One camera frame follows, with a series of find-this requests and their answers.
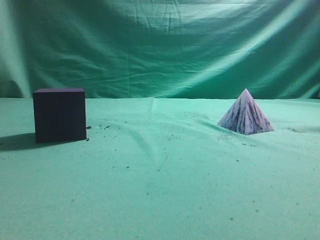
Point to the white purple marbled square pyramid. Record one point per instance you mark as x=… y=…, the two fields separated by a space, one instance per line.
x=245 y=117

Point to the dark purple cube block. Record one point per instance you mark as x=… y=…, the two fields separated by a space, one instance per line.
x=59 y=115

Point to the green backdrop cloth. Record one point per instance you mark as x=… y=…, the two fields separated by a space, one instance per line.
x=190 y=49

